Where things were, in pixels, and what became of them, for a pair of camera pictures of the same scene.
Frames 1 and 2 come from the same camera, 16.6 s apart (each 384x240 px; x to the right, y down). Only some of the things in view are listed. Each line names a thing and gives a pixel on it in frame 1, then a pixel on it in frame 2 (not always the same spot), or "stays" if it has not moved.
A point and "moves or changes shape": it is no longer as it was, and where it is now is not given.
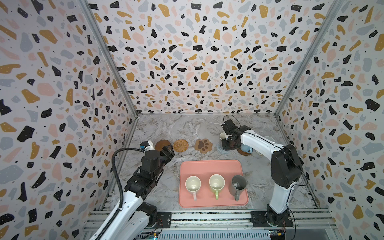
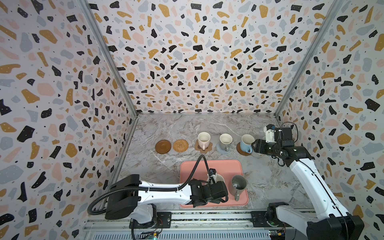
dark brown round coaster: x=161 y=143 stays
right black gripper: x=226 y=141 -> x=259 y=146
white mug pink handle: x=193 y=183 moves or changes shape
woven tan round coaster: x=180 y=145 stays
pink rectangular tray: x=204 y=169 stays
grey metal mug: x=238 y=183 stays
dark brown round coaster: x=239 y=149 stays
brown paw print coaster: x=204 y=145 stays
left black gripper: x=169 y=153 -> x=220 y=199
